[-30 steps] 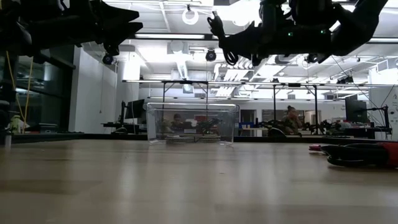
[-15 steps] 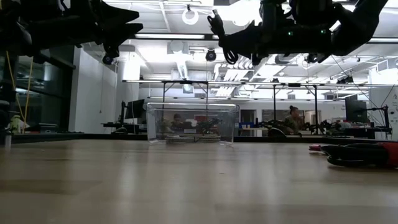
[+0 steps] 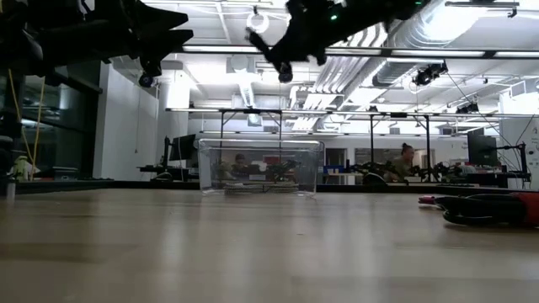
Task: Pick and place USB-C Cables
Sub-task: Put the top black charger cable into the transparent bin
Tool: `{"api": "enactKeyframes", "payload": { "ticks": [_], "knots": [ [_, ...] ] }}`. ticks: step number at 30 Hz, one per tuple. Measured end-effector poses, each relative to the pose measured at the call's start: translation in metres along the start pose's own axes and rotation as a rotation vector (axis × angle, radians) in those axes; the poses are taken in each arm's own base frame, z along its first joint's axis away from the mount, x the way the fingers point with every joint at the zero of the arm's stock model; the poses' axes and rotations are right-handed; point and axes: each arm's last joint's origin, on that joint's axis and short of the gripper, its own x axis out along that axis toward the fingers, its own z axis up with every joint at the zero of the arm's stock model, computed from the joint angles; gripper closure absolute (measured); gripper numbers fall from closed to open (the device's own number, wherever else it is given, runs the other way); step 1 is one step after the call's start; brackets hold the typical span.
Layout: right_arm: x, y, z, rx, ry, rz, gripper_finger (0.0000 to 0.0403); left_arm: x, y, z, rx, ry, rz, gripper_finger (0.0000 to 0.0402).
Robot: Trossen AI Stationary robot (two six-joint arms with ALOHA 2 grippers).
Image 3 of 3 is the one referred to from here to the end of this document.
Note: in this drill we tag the black background station frame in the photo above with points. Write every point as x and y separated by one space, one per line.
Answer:
222 126
427 143

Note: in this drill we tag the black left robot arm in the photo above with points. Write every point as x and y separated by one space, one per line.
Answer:
33 38

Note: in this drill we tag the dark grey box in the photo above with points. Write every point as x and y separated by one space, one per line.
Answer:
65 173

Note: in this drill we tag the overhead light bar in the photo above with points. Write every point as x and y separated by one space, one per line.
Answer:
442 53

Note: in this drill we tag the black computer monitor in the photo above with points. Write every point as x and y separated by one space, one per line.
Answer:
183 147
482 149

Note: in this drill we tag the black background robot arm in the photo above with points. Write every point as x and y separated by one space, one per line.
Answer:
438 171

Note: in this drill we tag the white green bottle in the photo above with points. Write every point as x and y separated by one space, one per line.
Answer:
20 168

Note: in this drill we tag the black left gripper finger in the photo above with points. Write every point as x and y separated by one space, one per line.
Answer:
156 19
164 42

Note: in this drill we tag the black ceiling-hung device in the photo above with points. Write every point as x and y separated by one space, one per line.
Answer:
429 75

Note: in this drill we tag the black aluminium table frame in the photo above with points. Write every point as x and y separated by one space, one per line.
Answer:
126 185

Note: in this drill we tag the overhead camera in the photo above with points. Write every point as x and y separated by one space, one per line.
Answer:
285 76

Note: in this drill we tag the clear plastic bin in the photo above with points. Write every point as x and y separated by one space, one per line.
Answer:
210 168

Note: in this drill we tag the small white cylinder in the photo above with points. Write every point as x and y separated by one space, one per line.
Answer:
10 190

